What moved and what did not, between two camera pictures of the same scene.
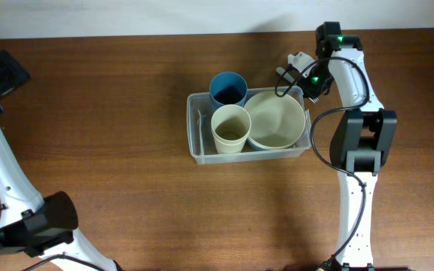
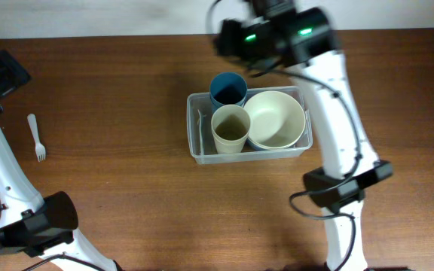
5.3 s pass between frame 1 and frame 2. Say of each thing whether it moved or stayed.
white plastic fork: moved
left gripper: stayed
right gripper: moved
